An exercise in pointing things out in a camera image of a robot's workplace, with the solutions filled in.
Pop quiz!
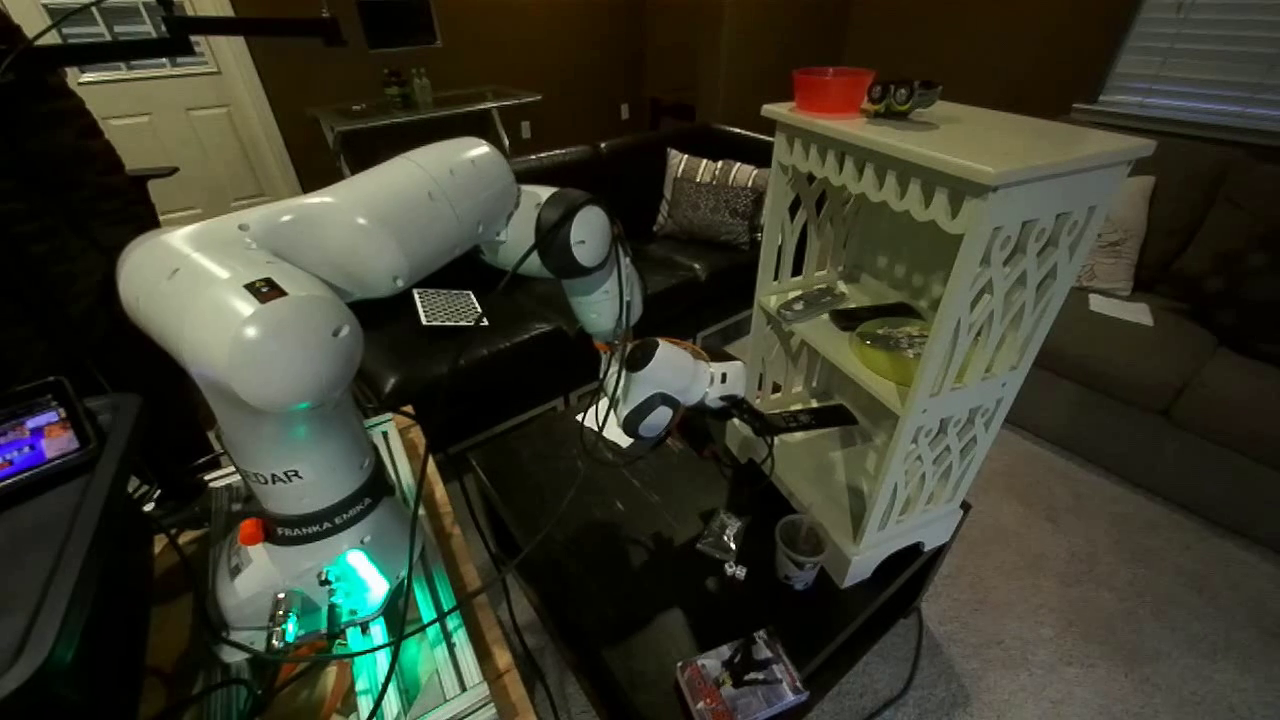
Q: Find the grey remote control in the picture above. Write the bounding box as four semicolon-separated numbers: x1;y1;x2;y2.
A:
776;285;850;323

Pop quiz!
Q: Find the white carved wooden shelf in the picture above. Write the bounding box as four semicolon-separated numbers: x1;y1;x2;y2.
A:
727;100;1158;589

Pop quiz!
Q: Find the clear plastic wrapper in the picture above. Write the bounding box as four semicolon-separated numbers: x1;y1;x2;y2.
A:
696;510;747;563

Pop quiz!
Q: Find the white paper cup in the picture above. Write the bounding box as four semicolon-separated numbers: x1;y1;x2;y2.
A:
775;514;830;591

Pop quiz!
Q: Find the yellow-green plate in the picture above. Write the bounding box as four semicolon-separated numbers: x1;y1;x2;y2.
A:
850;317;963;389

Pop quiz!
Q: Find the patterned throw pillow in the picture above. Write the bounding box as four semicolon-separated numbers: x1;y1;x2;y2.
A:
655;148;772;251

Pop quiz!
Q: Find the printed magazine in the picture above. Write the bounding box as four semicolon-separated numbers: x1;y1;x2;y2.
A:
676;628;809;720

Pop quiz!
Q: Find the black leather sofa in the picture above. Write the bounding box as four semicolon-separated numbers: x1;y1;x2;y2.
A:
350;122;777;453

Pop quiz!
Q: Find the black and white checkerboard card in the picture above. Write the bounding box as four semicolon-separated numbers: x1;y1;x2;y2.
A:
413;288;490;328

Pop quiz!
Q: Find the red plastic bowl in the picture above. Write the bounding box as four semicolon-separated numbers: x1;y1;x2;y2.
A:
792;66;877;116

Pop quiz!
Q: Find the black and yellow toy car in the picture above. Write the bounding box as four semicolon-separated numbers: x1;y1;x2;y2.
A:
866;79;943;120

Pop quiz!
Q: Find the white sheet of paper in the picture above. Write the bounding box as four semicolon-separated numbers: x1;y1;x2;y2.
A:
1088;292;1156;327

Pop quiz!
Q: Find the grey fabric sofa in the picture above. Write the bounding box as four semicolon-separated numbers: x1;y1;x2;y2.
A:
1005;130;1280;553

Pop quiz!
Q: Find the white throw pillow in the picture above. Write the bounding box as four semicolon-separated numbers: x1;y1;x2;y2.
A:
1075;175;1157;298

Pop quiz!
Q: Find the dark console table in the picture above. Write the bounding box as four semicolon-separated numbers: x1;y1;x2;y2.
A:
310;86;544;179

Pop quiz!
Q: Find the group of bottles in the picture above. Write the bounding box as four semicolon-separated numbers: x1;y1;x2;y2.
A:
381;67;435;111

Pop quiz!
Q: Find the window with white blinds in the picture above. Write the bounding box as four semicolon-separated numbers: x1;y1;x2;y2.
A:
1072;0;1280;141

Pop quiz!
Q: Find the white panel door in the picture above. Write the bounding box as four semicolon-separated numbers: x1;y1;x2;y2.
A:
5;0;302;227

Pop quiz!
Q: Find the tablet with lit screen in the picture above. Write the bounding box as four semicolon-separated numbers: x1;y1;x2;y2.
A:
0;377;100;493

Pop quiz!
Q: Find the black cable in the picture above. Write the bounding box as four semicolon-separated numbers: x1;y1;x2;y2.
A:
862;604;927;720

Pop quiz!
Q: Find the dark wall picture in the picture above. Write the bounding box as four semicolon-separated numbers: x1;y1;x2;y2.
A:
355;0;443;53

